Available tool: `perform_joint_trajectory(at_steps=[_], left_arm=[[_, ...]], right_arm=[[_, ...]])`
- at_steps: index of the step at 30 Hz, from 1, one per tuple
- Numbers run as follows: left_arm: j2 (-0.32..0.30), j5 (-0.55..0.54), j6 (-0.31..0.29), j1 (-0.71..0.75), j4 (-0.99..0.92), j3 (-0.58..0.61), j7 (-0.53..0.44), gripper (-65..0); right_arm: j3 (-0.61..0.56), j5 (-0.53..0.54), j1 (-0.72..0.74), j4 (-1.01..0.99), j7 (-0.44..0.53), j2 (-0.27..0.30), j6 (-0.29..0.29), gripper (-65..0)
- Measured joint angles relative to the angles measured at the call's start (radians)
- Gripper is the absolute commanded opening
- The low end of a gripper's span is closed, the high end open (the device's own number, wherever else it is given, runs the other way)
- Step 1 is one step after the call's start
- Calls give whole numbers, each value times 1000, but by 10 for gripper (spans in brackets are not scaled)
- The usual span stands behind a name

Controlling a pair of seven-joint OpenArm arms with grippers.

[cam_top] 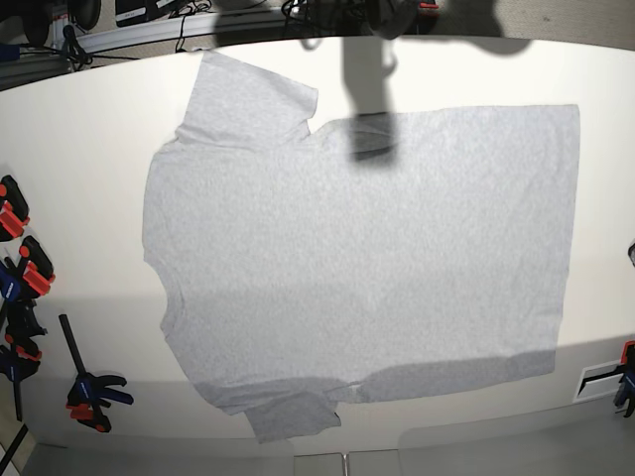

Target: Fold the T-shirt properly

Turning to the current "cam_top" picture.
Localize orange black clamp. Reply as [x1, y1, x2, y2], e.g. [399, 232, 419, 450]
[18, 235, 56, 299]
[0, 175, 30, 242]

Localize grey T-shirt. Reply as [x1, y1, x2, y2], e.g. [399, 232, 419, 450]
[142, 53, 580, 442]

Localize aluminium rail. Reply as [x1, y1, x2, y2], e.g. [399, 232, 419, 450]
[1, 8, 284, 90]

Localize orange black clamp upper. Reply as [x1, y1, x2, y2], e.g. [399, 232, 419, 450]
[0, 175, 30, 242]

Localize orange black clamp lower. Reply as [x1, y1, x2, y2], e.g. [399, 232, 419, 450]
[18, 235, 56, 299]

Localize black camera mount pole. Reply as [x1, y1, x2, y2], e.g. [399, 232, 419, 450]
[364, 0, 419, 40]

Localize blue clamp right edge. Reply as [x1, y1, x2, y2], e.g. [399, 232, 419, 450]
[613, 340, 635, 418]

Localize blue black clamp left edge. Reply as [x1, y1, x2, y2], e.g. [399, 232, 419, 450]
[1, 258, 47, 421]

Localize blue orange bar clamp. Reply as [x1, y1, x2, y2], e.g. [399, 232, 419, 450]
[59, 314, 134, 433]

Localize black cable bundle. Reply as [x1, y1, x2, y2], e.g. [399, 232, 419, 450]
[62, 24, 95, 73]

